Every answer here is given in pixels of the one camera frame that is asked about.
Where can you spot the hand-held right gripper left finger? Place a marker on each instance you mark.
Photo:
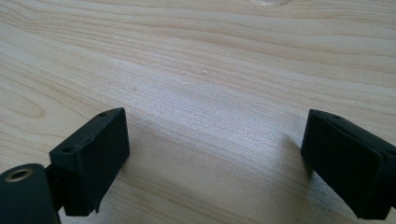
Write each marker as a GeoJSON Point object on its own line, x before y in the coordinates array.
{"type": "Point", "coordinates": [93, 161]}

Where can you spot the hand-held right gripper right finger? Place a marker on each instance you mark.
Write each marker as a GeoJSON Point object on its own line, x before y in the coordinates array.
{"type": "Point", "coordinates": [345, 165]}

